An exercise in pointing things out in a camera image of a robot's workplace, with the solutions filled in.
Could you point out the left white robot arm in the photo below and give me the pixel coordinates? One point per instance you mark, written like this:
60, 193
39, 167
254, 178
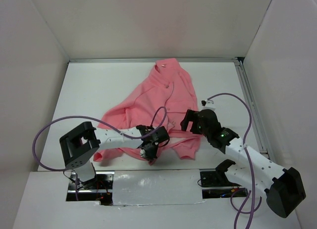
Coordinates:
82, 142

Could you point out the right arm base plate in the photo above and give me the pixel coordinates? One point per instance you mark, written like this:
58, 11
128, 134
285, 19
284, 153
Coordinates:
215, 185

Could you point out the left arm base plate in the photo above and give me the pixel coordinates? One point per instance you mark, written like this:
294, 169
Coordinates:
98, 189

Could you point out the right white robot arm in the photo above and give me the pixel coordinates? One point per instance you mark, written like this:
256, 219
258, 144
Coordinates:
283, 188

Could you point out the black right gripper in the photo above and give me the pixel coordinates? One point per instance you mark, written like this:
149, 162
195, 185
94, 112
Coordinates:
191, 115

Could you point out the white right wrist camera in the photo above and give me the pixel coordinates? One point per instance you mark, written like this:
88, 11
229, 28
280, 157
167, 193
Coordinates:
208, 104

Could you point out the pink zip jacket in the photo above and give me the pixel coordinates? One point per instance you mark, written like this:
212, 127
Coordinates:
164, 96

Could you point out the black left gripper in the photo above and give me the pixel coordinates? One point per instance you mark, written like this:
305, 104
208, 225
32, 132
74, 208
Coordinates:
152, 156

